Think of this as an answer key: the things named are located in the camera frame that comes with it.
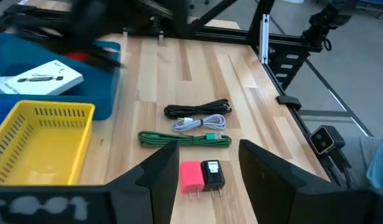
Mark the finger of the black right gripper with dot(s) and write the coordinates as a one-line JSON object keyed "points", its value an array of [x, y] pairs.
{"points": [[110, 62]]}

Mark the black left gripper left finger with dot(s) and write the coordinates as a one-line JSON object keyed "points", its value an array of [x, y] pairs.
{"points": [[157, 186]]}

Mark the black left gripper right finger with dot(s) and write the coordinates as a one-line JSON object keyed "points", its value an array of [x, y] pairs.
{"points": [[272, 186]]}

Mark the pink wall charger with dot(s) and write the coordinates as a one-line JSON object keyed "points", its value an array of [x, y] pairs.
{"points": [[191, 177]]}

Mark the white product box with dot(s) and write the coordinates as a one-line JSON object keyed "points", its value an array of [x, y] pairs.
{"points": [[45, 79]]}

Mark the small white printed packet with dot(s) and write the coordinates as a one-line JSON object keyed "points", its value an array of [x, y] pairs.
{"points": [[0, 84]]}

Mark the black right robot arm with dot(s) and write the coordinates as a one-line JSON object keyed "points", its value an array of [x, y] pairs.
{"points": [[85, 18]]}

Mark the teal plastic bin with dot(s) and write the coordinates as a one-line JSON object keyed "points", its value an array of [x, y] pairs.
{"points": [[98, 90]]}

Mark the black table clamp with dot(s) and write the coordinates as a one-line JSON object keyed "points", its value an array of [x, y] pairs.
{"points": [[289, 102]]}

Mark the person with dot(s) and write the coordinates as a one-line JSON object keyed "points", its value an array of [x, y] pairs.
{"points": [[378, 165]]}

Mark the yellow plastic basket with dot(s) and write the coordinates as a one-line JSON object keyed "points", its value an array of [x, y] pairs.
{"points": [[45, 149]]}

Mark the black wall charger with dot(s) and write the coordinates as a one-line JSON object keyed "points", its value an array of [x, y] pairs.
{"points": [[214, 174]]}

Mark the black table-level camera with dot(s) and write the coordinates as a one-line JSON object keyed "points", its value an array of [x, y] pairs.
{"points": [[325, 143]]}

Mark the black aluminium table frame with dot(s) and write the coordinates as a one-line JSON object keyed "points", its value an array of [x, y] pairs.
{"points": [[228, 35]]}

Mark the silver frame bracket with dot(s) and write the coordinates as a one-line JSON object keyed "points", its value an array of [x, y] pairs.
{"points": [[265, 39]]}

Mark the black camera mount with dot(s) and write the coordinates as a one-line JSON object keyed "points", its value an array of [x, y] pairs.
{"points": [[322, 25]]}

